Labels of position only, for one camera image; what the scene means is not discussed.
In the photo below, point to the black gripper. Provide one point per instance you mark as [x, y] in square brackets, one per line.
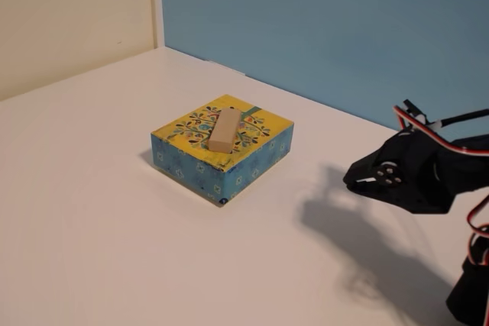
[401, 163]

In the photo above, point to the wooden Jenga block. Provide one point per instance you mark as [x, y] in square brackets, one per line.
[223, 131]

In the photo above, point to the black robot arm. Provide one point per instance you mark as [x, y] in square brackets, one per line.
[473, 173]

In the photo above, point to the yellow blue floral box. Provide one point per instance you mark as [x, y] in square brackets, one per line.
[191, 167]

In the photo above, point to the blue backdrop board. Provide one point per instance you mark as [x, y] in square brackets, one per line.
[305, 17]

